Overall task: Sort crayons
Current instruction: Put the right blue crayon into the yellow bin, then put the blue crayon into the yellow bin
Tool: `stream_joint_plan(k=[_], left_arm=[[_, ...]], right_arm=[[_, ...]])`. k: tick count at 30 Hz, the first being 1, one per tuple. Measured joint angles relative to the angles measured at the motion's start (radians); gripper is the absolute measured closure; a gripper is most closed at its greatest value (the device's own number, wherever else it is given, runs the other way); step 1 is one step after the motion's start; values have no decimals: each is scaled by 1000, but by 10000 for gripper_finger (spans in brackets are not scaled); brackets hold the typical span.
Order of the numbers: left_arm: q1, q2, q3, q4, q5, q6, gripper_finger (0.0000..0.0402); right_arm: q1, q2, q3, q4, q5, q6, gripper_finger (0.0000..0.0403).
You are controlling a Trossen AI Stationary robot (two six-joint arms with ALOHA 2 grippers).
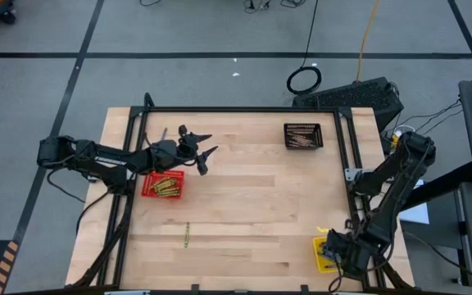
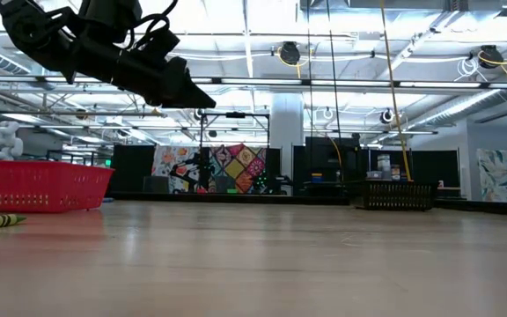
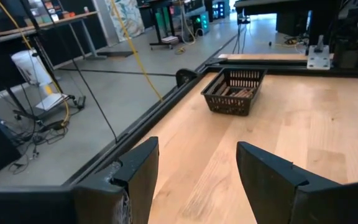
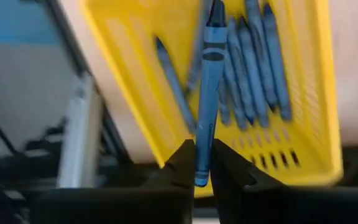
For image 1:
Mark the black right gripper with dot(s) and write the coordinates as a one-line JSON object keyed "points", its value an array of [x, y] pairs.
{"points": [[346, 252]]}

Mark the yellow power plug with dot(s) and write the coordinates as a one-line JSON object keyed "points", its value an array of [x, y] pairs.
{"points": [[394, 140]]}

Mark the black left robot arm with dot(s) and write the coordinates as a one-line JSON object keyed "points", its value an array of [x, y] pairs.
{"points": [[105, 160]]}

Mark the green crayon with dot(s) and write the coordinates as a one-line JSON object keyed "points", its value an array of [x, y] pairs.
{"points": [[187, 234], [169, 193]]}

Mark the black metal beam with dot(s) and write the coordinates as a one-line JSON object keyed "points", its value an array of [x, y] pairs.
{"points": [[441, 186]]}

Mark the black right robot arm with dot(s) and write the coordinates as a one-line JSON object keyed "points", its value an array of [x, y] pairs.
{"points": [[396, 192]]}

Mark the red plastic basket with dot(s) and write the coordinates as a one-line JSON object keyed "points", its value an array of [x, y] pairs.
{"points": [[148, 192]]}

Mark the black computer tower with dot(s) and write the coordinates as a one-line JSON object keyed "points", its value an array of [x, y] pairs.
{"points": [[350, 98]]}

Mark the yellow plastic basket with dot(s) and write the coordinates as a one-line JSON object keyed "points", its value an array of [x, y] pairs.
{"points": [[318, 262]]}

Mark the black plastic basket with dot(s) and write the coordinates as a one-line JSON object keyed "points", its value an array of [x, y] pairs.
{"points": [[303, 136]]}

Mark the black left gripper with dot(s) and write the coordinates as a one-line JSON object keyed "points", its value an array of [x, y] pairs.
{"points": [[189, 149]]}

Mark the black aluminium frame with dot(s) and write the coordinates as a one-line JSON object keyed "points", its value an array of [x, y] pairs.
{"points": [[240, 109]]}

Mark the white paper sheet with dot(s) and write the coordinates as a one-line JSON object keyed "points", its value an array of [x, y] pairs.
{"points": [[418, 213]]}

